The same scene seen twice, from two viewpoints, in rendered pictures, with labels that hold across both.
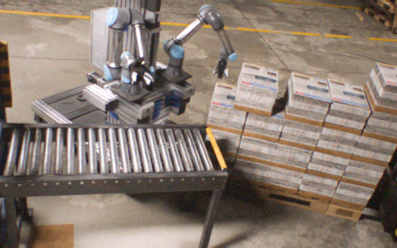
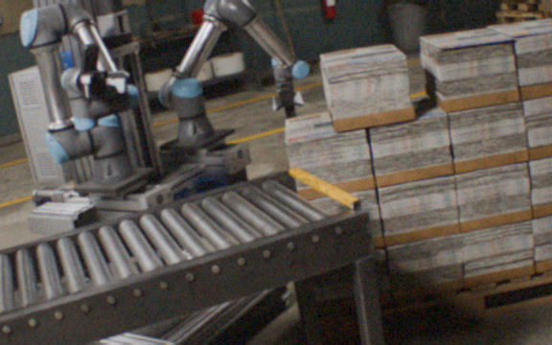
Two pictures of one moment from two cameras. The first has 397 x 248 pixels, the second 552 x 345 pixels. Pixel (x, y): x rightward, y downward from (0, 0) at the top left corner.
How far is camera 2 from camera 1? 1.08 m
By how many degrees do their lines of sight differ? 18
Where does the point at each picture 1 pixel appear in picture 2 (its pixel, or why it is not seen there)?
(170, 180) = (237, 262)
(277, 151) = (461, 194)
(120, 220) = not seen: outside the picture
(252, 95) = (360, 85)
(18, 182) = not seen: outside the picture
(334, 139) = not seen: outside the picture
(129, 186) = (145, 306)
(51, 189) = not seen: outside the picture
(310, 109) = (483, 72)
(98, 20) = (24, 82)
